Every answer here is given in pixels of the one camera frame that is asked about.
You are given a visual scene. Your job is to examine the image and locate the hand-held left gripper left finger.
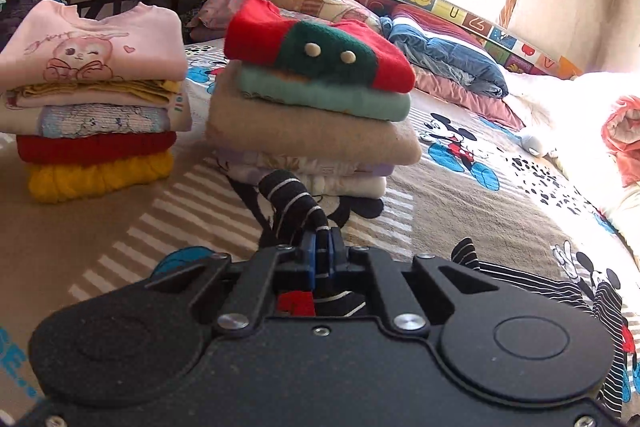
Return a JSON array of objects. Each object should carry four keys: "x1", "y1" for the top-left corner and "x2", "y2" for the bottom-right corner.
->
[{"x1": 144, "y1": 232, "x2": 322, "y2": 333}]

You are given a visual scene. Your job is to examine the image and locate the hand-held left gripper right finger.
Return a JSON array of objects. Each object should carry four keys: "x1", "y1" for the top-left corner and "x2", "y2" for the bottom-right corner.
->
[{"x1": 325, "y1": 227, "x2": 483, "y2": 335}]

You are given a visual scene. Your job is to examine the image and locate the black white-striped garment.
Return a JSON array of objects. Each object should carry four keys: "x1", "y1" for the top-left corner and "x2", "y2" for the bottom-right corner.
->
[{"x1": 257, "y1": 169, "x2": 633, "y2": 420}]

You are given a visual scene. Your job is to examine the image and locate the white folded garment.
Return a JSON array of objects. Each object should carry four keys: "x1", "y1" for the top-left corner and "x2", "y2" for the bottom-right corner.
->
[{"x1": 300, "y1": 172, "x2": 388, "y2": 198}]

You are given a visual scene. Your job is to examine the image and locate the lavender folded garment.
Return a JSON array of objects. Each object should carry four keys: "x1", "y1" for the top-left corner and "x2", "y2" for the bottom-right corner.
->
[{"x1": 215, "y1": 147, "x2": 396, "y2": 180}]

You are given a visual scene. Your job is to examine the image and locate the beige folded sweater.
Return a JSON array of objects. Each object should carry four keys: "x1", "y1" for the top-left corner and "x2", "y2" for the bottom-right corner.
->
[{"x1": 205, "y1": 62, "x2": 423, "y2": 168}]

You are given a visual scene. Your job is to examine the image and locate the cartoon mouse printed bedsheet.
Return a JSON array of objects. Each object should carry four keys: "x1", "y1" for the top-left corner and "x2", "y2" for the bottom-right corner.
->
[{"x1": 0, "y1": 39, "x2": 640, "y2": 427}]

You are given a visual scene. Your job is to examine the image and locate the mint green folded garment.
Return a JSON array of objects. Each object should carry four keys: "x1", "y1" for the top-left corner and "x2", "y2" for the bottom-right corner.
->
[{"x1": 235, "y1": 67, "x2": 412, "y2": 122}]

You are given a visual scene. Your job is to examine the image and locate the dusty pink quilt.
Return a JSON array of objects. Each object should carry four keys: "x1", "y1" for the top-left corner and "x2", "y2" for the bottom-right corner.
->
[{"x1": 395, "y1": 4, "x2": 526, "y2": 130}]

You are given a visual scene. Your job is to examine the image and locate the small grey plush toy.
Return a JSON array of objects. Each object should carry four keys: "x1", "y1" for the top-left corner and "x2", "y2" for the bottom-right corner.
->
[{"x1": 520, "y1": 132, "x2": 548, "y2": 158}]

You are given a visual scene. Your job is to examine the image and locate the blue quilt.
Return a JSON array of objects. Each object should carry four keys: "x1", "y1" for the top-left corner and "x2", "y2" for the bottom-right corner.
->
[{"x1": 380, "y1": 16, "x2": 510, "y2": 98}]

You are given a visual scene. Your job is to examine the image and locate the red green buttoned sweater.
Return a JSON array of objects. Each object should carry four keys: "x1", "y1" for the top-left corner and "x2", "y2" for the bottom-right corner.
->
[{"x1": 223, "y1": 0, "x2": 416, "y2": 92}]

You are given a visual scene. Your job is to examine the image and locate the yellow knit sweater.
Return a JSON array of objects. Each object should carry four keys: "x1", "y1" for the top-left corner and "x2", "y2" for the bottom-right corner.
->
[{"x1": 27, "y1": 151, "x2": 175, "y2": 205}]

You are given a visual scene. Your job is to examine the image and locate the mustard yellow folded garment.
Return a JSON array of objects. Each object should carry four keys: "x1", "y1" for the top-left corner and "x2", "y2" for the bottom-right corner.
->
[{"x1": 10, "y1": 79, "x2": 183, "y2": 108}]

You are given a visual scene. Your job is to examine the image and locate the red knit sweater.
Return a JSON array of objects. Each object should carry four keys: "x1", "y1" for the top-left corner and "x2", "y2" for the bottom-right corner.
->
[{"x1": 16, "y1": 131, "x2": 177, "y2": 165}]

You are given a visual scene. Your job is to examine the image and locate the beige floral pillow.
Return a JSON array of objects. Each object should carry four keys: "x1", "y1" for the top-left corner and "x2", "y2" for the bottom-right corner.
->
[{"x1": 257, "y1": 0, "x2": 383, "y2": 32}]

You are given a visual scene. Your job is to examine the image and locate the purple pillow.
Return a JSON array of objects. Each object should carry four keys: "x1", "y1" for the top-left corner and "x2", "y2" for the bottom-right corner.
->
[{"x1": 186, "y1": 0, "x2": 261, "y2": 42}]

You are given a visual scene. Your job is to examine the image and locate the cream floral quilt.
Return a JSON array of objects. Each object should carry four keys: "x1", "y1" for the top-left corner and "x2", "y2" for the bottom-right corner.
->
[{"x1": 505, "y1": 69, "x2": 640, "y2": 258}]

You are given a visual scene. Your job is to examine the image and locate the pink cartoon sweatshirt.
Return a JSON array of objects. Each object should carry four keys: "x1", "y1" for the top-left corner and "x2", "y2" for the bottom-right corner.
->
[{"x1": 0, "y1": 0, "x2": 188, "y2": 82}]

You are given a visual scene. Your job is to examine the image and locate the coral pink quilt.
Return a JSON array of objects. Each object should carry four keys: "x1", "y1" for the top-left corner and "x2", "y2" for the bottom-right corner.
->
[{"x1": 601, "y1": 94, "x2": 640, "y2": 188}]

